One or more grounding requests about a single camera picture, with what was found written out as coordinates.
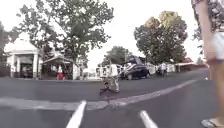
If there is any person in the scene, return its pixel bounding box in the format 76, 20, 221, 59
191, 0, 224, 128
105, 59, 121, 94
159, 61, 168, 78
56, 65, 65, 81

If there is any black car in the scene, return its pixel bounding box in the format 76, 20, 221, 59
118, 55, 150, 81

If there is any large leafy tree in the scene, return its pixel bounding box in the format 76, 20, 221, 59
16, 0, 115, 80

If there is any small roofed shelter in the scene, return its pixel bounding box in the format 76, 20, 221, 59
41, 54, 81, 80

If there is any robot's own part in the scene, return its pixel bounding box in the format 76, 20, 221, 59
139, 110, 159, 128
65, 100, 87, 128

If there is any grey asphalt road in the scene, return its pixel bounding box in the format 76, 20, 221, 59
0, 69, 224, 128

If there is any low red-roofed building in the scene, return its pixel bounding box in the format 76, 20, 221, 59
174, 57, 208, 73

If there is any white domed building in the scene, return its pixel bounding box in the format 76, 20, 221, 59
3, 32, 44, 80

